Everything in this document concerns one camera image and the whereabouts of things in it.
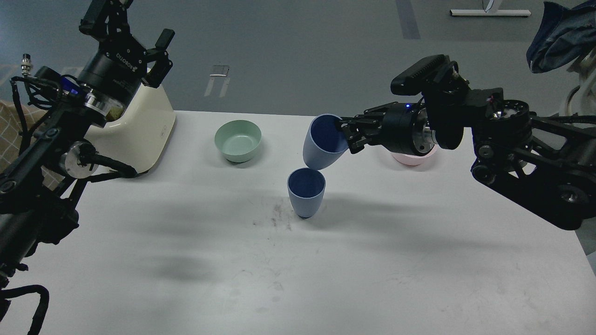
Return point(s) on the black Robotiq gripper image left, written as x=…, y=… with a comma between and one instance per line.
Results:
x=119, y=65

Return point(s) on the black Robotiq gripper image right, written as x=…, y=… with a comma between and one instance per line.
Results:
x=399, y=127

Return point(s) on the blue cup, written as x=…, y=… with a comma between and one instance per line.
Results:
x=306, y=190
x=324, y=143

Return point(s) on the pink bowl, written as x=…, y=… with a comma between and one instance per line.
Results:
x=414, y=160

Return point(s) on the cream toaster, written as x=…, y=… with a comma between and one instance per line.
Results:
x=139, y=136

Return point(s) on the green bowl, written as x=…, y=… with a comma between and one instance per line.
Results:
x=238, y=141

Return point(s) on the white stand base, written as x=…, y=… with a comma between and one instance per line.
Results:
x=491, y=9

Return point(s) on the checkered beige cloth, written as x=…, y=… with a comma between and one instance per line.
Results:
x=10, y=138

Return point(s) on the dark blue cloth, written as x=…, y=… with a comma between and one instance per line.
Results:
x=563, y=35

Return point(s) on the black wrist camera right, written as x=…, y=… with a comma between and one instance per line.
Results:
x=414, y=79

